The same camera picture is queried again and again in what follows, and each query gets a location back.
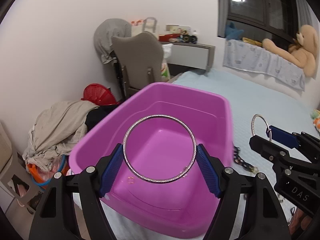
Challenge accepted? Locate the small silver bangle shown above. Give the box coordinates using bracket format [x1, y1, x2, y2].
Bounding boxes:
[251, 114, 272, 141]

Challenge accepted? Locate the black ribbon keychain strap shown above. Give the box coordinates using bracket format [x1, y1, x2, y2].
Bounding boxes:
[232, 146, 259, 174]

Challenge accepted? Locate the large silver bangle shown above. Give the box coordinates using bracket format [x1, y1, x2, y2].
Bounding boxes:
[123, 114, 197, 184]

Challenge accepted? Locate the person's right hand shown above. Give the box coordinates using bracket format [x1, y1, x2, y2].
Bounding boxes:
[289, 208, 312, 235]

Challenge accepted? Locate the orange plastic bag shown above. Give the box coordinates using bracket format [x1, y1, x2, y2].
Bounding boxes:
[26, 158, 71, 189]

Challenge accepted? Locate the light blue bed blanket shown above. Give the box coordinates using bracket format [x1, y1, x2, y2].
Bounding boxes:
[103, 70, 319, 239]

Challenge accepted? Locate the tan teddy bear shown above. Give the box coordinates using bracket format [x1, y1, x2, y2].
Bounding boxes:
[262, 24, 319, 77]

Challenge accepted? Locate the beige striped clothes pile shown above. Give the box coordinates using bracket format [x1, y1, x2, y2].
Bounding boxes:
[22, 100, 98, 172]

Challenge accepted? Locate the purple plastic basin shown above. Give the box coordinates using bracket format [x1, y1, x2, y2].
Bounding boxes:
[69, 82, 233, 238]

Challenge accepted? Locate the pale blue patterned towel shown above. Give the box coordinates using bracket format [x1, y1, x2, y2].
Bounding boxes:
[223, 40, 305, 91]

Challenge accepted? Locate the black clothes pile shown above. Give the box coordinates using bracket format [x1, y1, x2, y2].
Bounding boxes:
[85, 105, 118, 132]

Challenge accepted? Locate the grey white bedside desk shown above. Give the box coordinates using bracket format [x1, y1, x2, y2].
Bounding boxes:
[161, 42, 215, 72]

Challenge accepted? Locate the blue plush toy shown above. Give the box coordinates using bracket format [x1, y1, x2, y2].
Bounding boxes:
[225, 22, 244, 40]

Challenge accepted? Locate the red plastic basket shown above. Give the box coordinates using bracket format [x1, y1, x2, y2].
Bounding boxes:
[81, 83, 119, 106]

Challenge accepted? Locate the black round toy speaker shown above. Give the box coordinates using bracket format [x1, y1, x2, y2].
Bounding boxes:
[182, 34, 197, 44]

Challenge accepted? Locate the white plastic bag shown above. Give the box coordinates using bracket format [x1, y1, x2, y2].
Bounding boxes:
[161, 43, 173, 82]

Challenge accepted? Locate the grey office chair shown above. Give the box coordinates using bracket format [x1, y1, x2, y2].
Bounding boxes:
[112, 31, 164, 97]

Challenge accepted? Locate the white tote bag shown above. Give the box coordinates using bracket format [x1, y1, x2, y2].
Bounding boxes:
[131, 17, 159, 39]

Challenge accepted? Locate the grey garment on chair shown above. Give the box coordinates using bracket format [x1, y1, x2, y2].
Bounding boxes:
[93, 18, 131, 64]

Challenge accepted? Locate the blue wire basket stand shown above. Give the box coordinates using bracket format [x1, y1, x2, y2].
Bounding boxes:
[30, 154, 68, 188]

